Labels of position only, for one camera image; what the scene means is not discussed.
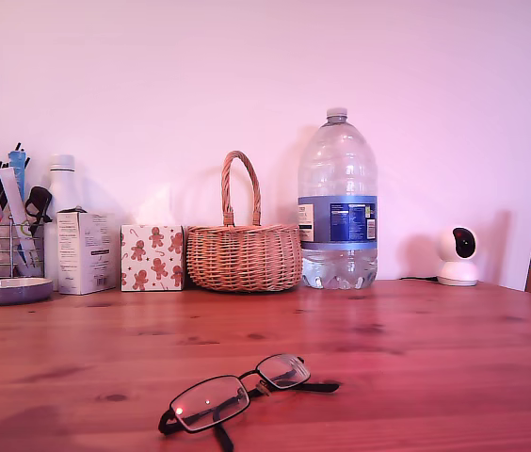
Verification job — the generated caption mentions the black thin-framed glasses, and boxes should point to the black thin-framed glasses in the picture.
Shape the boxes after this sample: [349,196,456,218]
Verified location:
[157,352,341,452]

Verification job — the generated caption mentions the chrome wire rack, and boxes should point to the chrome wire rack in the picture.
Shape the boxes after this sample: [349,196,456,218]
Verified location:
[0,214,45,280]

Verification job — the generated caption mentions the blue stick packet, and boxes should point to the blue stick packet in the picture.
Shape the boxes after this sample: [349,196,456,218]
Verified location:
[8,149,29,202]

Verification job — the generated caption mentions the white printed carton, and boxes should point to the white printed carton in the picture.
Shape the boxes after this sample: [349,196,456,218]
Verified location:
[56,206,121,297]

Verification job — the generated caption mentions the black clip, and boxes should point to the black clip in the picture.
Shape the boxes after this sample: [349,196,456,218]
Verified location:
[24,186,54,236]

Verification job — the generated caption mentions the white paper tissue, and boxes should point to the white paper tissue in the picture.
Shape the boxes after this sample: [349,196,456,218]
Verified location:
[137,190,175,227]

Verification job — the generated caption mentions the grey shallow dish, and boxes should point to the grey shallow dish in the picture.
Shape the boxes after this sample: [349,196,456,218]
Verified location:
[0,277,54,307]

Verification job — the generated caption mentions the white insulated bottle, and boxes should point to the white insulated bottle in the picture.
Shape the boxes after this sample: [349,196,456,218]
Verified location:
[42,153,83,292]

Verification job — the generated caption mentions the gingerbread print tissue box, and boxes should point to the gingerbread print tissue box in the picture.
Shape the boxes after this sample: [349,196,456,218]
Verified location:
[120,224,186,293]

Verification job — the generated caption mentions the large clear water bottle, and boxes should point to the large clear water bottle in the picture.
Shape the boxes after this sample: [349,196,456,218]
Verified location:
[297,106,379,290]

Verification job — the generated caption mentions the wicker basket with handle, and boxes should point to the wicker basket with handle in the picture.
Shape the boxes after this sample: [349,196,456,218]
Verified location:
[185,150,303,294]

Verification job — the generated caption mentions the small white round camera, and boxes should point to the small white round camera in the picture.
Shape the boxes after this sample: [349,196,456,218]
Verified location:
[437,225,480,287]

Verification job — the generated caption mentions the long white sachet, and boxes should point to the long white sachet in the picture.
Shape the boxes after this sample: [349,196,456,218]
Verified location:
[0,167,40,279]

